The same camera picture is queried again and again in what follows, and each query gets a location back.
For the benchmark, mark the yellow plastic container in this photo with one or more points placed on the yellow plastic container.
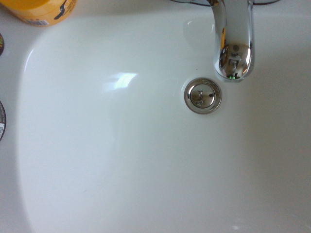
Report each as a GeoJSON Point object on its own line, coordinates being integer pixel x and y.
{"type": "Point", "coordinates": [41, 11]}

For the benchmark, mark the chrome sink drain stopper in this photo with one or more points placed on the chrome sink drain stopper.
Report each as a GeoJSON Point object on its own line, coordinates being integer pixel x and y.
{"type": "Point", "coordinates": [202, 95]}

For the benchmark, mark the chrome sink faucet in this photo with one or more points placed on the chrome sink faucet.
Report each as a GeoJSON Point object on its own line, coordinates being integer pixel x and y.
{"type": "Point", "coordinates": [233, 36]}

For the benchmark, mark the dark round tin with label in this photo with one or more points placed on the dark round tin with label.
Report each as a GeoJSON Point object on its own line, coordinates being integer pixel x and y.
{"type": "Point", "coordinates": [1, 44]}

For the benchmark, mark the white ceramic sink basin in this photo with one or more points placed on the white ceramic sink basin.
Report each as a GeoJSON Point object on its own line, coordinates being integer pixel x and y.
{"type": "Point", "coordinates": [121, 145]}

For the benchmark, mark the dark round tin with barcode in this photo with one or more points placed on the dark round tin with barcode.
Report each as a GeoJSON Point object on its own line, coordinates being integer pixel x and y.
{"type": "Point", "coordinates": [1, 123]}

